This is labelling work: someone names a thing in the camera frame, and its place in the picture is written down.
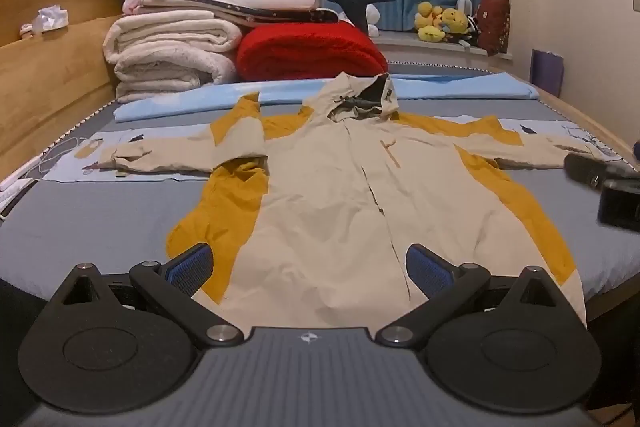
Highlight white folded fleece blanket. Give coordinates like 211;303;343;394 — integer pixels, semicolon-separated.
103;10;243;104

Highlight light blue folded sheet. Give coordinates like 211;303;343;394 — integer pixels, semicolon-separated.
114;72;539;122

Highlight white plush toy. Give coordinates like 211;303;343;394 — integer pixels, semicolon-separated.
366;4;381;38

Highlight dark patterned folded quilt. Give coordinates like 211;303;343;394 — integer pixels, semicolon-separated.
205;3;340;28

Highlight white charging cable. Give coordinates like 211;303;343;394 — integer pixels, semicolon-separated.
0;135;72;223

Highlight purple box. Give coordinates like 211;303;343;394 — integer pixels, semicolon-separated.
529;49;564;98

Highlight yellow plush toys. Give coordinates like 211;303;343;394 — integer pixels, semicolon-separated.
414;2;471;43

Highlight beige and yellow hooded jacket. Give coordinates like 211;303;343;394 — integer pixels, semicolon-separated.
99;75;592;331

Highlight wooden bed headboard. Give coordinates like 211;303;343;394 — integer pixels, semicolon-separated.
0;0;124;178

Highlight red folded blanket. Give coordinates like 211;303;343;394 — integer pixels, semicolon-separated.
235;22;388;81

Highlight crumpled white tissue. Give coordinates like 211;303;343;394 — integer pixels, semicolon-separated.
32;5;70;34

